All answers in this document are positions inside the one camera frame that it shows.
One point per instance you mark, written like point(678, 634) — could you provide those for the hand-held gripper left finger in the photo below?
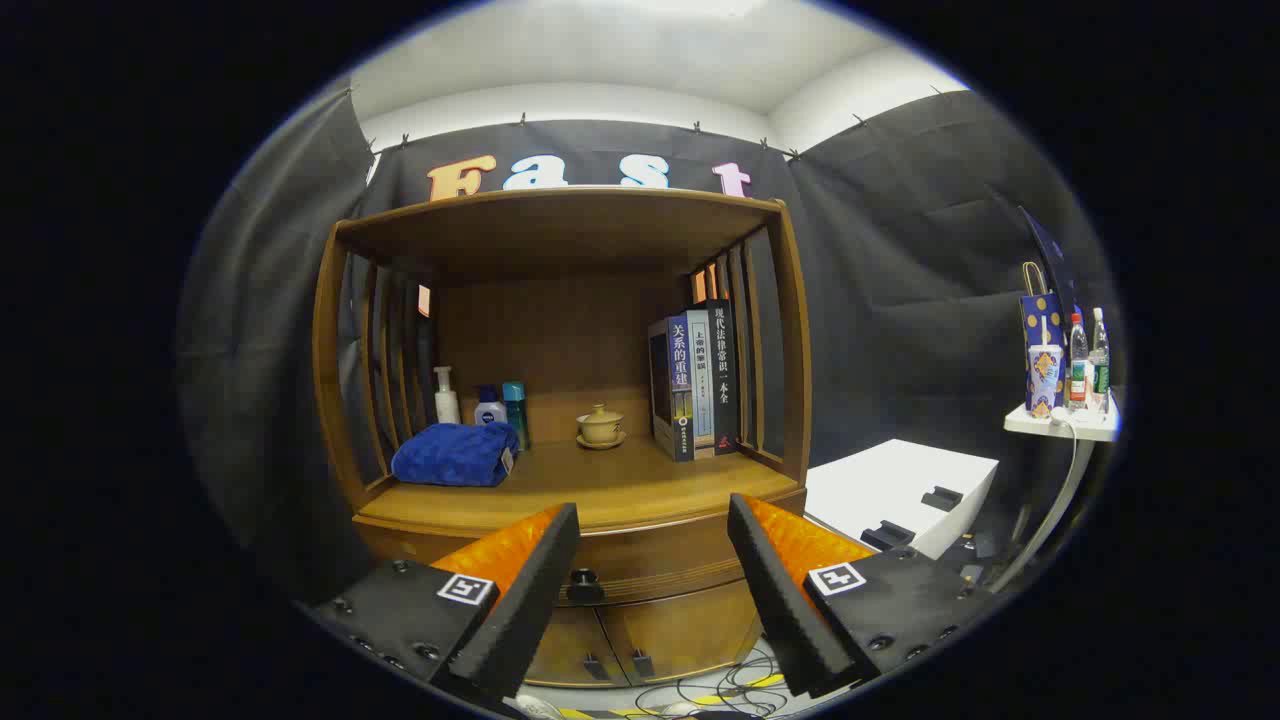
point(530, 600)

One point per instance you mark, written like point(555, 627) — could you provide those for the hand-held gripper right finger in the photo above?
point(775, 600)

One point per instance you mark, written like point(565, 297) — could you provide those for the wooden drawer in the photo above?
point(650, 560)

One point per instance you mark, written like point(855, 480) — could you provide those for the wooden cabinet door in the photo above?
point(690, 630)
point(570, 650)

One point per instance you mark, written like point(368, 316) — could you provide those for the wooden countertop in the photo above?
point(620, 480)

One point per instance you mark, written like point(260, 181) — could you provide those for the white drawer unit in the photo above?
point(890, 480)

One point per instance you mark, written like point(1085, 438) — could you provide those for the wooden cabinet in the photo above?
point(560, 330)

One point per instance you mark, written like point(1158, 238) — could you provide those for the blue folded towel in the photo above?
point(455, 455)

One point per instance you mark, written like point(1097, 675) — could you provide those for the beige saucer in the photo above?
point(601, 444)

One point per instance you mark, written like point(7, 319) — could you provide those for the teal bottle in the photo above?
point(516, 415)

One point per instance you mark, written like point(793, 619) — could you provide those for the beige lidded teacup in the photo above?
point(601, 425)

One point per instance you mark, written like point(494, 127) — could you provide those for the white bottle with blue cap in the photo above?
point(490, 412)

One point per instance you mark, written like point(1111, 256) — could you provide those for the white pump bottle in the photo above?
point(446, 405)

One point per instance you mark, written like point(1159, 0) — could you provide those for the book with pale blue spine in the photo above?
point(702, 390)

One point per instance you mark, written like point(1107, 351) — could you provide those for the black book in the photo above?
point(724, 380)

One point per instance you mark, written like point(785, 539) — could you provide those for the printed cup with straw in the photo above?
point(1045, 380)

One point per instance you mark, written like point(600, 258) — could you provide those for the white side table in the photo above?
point(1085, 425)

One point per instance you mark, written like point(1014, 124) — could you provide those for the black backdrop cloth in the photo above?
point(900, 250)

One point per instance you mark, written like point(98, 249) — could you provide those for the blue dotted paper bag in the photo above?
point(1040, 310)

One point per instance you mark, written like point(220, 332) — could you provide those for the black plastic bracket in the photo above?
point(940, 498)
point(888, 536)

